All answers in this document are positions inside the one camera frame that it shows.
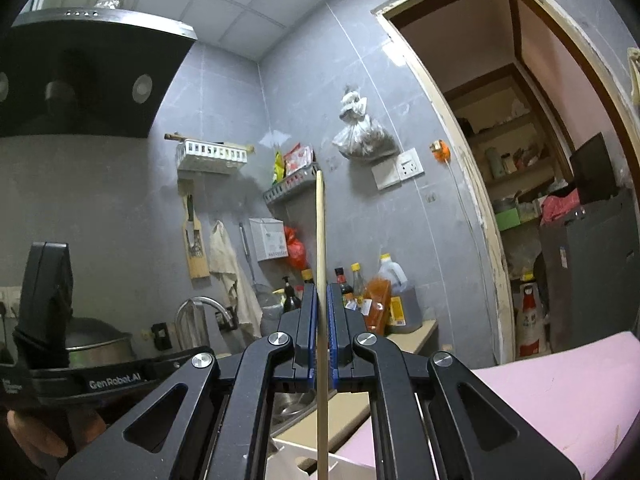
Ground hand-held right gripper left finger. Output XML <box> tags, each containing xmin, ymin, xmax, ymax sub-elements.
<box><xmin>55</xmin><ymin>284</ymin><xmax>319</xmax><ymax>480</ymax></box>

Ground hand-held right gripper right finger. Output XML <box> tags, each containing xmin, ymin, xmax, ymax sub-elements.
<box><xmin>326</xmin><ymin>284</ymin><xmax>584</xmax><ymax>480</ymax></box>

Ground wooden chopstick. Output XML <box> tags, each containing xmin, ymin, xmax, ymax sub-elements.
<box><xmin>315</xmin><ymin>169</ymin><xmax>329</xmax><ymax>480</ymax></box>

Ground white plastic utensil holder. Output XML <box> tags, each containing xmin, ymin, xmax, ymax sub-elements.
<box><xmin>271</xmin><ymin>436</ymin><xmax>377</xmax><ymax>480</ymax></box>

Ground person's left hand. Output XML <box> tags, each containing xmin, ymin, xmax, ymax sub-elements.
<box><xmin>6</xmin><ymin>405</ymin><xmax>108</xmax><ymax>459</ymax></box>

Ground soap dispenser bottle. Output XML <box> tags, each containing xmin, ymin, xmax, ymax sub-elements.
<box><xmin>282</xmin><ymin>275</ymin><xmax>302</xmax><ymax>314</ymax></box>

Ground red cap sauce bottle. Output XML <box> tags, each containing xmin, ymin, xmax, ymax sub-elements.
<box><xmin>333</xmin><ymin>267</ymin><xmax>355</xmax><ymax>307</ymax></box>

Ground orange seasoning packet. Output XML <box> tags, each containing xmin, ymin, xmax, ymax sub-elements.
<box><xmin>362</xmin><ymin>277</ymin><xmax>392</xmax><ymax>337</ymax></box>

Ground yellow cap bottle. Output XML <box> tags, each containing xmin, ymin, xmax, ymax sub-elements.
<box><xmin>349</xmin><ymin>262</ymin><xmax>369</xmax><ymax>307</ymax></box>

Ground steel pot with lid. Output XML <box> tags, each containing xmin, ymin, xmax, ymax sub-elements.
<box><xmin>64</xmin><ymin>316</ymin><xmax>137</xmax><ymax>369</ymax></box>

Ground red plastic bag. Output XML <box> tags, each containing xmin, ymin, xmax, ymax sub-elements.
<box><xmin>283</xmin><ymin>226</ymin><xmax>307</xmax><ymax>271</ymax></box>

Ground large oil jug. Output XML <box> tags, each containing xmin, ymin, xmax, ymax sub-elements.
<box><xmin>377</xmin><ymin>253</ymin><xmax>424</xmax><ymax>334</ymax></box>

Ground steel sink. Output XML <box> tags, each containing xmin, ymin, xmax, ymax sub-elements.
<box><xmin>271</xmin><ymin>389</ymin><xmax>321</xmax><ymax>427</ymax></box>

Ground white tissue box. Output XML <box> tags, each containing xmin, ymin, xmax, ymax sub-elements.
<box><xmin>248</xmin><ymin>217</ymin><xmax>289</xmax><ymax>262</ymax></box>

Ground hanging dish cloth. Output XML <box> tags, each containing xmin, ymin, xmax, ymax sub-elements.
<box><xmin>208</xmin><ymin>219</ymin><xmax>264</xmax><ymax>339</ymax></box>

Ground steel faucet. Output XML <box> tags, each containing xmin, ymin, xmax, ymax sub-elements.
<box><xmin>174</xmin><ymin>295</ymin><xmax>239</xmax><ymax>352</ymax></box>

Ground wooden knife holder board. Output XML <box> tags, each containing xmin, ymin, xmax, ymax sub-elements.
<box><xmin>180</xmin><ymin>179</ymin><xmax>211</xmax><ymax>280</ymax></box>

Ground kitchen knife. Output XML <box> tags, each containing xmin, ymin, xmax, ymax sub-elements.
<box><xmin>185</xmin><ymin>193</ymin><xmax>199</xmax><ymax>242</ymax></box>

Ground snack packets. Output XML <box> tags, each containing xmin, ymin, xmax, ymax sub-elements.
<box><xmin>272</xmin><ymin>143</ymin><xmax>315</xmax><ymax>185</ymax></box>

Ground clear bag of dried goods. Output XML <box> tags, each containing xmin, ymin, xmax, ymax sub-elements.
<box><xmin>332</xmin><ymin>86</ymin><xmax>399</xmax><ymax>162</ymax></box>

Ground white bottle with red label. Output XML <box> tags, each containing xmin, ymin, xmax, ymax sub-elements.
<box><xmin>514</xmin><ymin>272</ymin><xmax>547</xmax><ymax>359</ymax></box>

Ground green box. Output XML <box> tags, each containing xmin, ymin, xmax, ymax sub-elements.
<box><xmin>494</xmin><ymin>208</ymin><xmax>522</xmax><ymax>232</ymax></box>

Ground pink floral tablecloth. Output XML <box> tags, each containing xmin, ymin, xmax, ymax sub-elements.
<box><xmin>325</xmin><ymin>330</ymin><xmax>640</xmax><ymax>480</ymax></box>

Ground wooden rolling pin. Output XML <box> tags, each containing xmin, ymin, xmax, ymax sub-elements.
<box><xmin>164</xmin><ymin>132</ymin><xmax>255</xmax><ymax>154</ymax></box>

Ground black range hood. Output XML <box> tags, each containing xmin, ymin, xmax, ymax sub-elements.
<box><xmin>0</xmin><ymin>7</ymin><xmax>199</xmax><ymax>139</ymax></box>

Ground wooden shelf unit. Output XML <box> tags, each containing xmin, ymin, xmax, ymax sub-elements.
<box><xmin>442</xmin><ymin>62</ymin><xmax>577</xmax><ymax>242</ymax></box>

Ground red cloth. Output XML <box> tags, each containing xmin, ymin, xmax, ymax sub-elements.
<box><xmin>539</xmin><ymin>187</ymin><xmax>582</xmax><ymax>227</ymax></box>

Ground grey cabinet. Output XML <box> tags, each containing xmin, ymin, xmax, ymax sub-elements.
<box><xmin>537</xmin><ymin>189</ymin><xmax>637</xmax><ymax>357</ymax></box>

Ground black panel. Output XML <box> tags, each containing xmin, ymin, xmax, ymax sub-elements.
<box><xmin>569</xmin><ymin>132</ymin><xmax>622</xmax><ymax>207</ymax></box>

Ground grey wall shelf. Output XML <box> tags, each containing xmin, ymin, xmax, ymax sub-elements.
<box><xmin>263</xmin><ymin>162</ymin><xmax>321</xmax><ymax>206</ymax></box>

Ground white wall switch plates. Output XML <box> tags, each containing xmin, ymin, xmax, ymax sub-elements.
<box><xmin>370</xmin><ymin>147</ymin><xmax>425</xmax><ymax>191</ymax></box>

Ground wooden door frame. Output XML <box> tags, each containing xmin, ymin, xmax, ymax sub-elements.
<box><xmin>371</xmin><ymin>0</ymin><xmax>640</xmax><ymax>362</ymax></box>

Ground white wall basket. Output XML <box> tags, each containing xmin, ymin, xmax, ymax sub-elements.
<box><xmin>175</xmin><ymin>138</ymin><xmax>250</xmax><ymax>175</ymax></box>

